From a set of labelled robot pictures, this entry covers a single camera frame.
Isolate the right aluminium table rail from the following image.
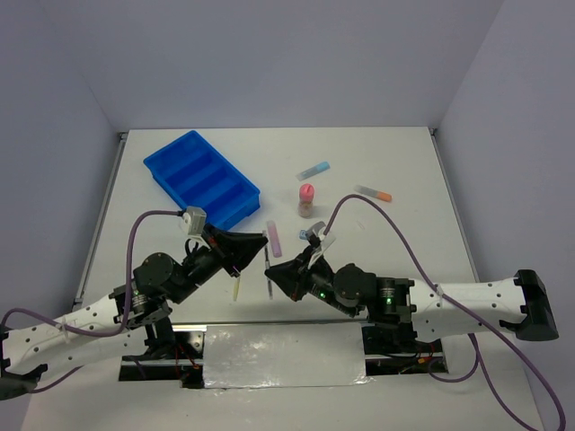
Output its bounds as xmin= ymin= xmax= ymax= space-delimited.
xmin=428 ymin=128 xmax=481 ymax=282

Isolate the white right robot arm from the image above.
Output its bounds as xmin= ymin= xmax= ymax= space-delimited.
xmin=265 ymin=255 xmax=559 ymax=351

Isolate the pink-capped eraser jar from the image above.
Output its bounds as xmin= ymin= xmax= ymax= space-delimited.
xmin=297 ymin=183 xmax=314 ymax=218

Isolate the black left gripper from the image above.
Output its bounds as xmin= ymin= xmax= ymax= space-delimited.
xmin=169 ymin=222 xmax=269 ymax=303

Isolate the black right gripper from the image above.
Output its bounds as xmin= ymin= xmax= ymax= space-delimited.
xmin=264 ymin=244 xmax=357 ymax=316

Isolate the black thin pen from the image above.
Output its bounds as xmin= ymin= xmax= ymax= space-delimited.
xmin=261 ymin=229 xmax=274 ymax=300

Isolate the orange-capped grey marker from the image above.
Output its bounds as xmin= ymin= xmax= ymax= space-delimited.
xmin=354 ymin=185 xmax=393 ymax=202

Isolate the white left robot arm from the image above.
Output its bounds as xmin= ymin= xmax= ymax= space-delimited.
xmin=1 ymin=225 xmax=268 ymax=400

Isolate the purple highlighter pen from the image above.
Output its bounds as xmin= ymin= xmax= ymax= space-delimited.
xmin=266 ymin=220 xmax=282 ymax=258

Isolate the blue-capped grey marker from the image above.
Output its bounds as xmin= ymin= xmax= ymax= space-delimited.
xmin=296 ymin=162 xmax=331 ymax=181

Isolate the yellow thin pen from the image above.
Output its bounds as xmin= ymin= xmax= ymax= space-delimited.
xmin=233 ymin=274 xmax=241 ymax=302

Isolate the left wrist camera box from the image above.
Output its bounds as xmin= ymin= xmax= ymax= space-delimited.
xmin=181 ymin=207 xmax=207 ymax=237

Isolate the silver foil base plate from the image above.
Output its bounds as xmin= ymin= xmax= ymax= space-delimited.
xmin=203 ymin=322 xmax=368 ymax=389

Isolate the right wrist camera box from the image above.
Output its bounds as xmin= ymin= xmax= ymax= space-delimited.
xmin=306 ymin=221 xmax=336 ymax=259

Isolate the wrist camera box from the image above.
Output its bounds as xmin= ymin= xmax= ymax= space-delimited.
xmin=181 ymin=207 xmax=207 ymax=237
xmin=306 ymin=221 xmax=336 ymax=259

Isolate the blue divided plastic bin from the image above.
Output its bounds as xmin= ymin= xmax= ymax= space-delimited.
xmin=143 ymin=130 xmax=261 ymax=231

